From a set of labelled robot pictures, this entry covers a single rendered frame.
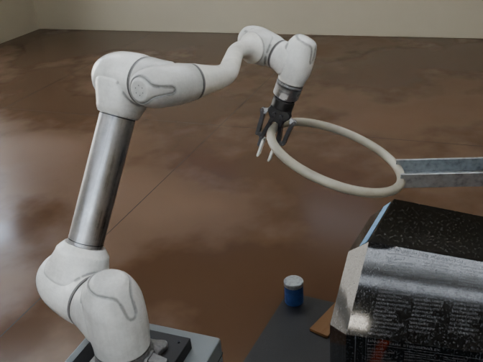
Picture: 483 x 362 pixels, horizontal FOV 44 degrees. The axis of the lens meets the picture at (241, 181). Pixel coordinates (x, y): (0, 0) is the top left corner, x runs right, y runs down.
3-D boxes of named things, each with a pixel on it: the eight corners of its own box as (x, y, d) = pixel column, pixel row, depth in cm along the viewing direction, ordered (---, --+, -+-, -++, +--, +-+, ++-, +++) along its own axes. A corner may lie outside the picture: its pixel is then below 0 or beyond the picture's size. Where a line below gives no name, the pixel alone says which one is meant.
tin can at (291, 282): (301, 308, 308) (300, 287, 302) (282, 305, 311) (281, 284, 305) (305, 296, 317) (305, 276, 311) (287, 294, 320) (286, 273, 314)
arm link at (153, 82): (205, 59, 157) (169, 54, 166) (151, 67, 145) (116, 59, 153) (204, 109, 162) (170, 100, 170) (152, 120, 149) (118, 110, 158)
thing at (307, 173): (394, 150, 227) (397, 143, 225) (413, 217, 183) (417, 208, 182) (269, 110, 224) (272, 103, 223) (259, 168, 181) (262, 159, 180)
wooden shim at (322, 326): (336, 303, 310) (336, 301, 309) (353, 310, 304) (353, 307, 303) (309, 330, 293) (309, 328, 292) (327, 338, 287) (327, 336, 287)
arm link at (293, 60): (312, 87, 201) (282, 70, 207) (328, 43, 194) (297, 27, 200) (292, 90, 193) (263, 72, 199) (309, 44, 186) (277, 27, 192)
